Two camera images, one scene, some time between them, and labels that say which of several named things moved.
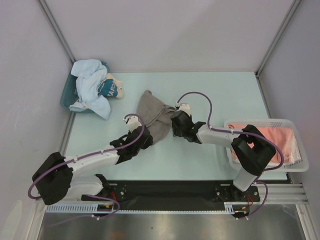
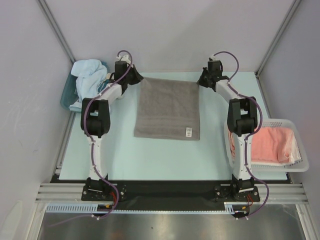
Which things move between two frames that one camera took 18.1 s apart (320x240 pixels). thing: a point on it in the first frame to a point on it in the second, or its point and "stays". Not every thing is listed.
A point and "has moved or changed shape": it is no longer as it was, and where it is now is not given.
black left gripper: [148, 142] to [137, 77]
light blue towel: [90, 73] stays
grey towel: [156, 115] has moved or changed shape
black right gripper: [176, 123] to [204, 78]
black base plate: [142, 195] stays
